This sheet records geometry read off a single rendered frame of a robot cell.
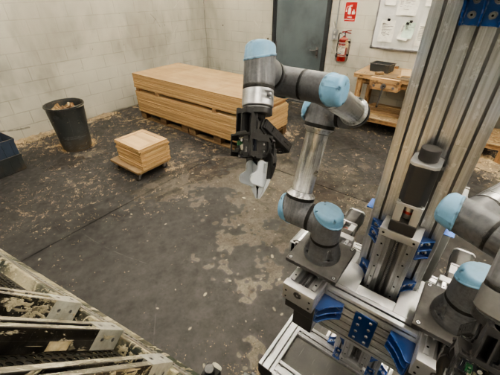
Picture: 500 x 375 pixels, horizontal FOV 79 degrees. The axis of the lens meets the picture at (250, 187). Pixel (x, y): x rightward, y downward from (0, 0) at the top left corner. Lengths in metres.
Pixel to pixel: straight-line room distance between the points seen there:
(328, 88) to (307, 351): 1.60
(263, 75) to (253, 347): 1.85
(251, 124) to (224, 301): 1.89
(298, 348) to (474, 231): 1.48
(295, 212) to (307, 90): 0.58
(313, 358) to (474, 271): 1.13
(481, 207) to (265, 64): 0.53
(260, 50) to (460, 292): 0.92
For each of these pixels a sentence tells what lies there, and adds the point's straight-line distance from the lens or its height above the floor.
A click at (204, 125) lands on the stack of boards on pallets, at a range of 4.65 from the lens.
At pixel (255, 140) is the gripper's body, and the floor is 1.69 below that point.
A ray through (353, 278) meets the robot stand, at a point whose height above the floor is 0.95.
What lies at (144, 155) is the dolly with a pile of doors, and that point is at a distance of 3.79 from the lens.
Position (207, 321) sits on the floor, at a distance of 2.36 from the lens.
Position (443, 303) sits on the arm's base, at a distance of 1.24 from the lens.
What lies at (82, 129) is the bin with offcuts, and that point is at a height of 0.29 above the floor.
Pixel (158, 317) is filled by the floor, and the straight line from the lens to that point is 2.45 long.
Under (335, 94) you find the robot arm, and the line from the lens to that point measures 0.75.
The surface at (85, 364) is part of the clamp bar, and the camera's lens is 0.92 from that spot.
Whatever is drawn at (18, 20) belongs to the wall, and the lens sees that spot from 5.73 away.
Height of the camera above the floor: 1.98
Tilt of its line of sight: 34 degrees down
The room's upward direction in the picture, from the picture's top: straight up
